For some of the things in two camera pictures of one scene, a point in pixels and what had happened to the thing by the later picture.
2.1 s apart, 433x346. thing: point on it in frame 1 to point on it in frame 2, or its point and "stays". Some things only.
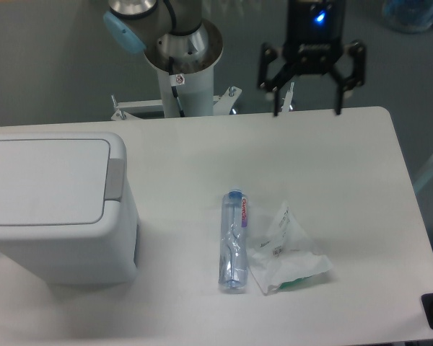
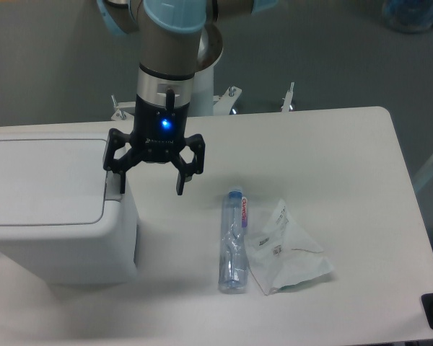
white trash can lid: [55, 182] stays
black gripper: [315, 34] to [159, 136]
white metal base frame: [222, 104] stays
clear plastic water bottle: [233, 264] stays
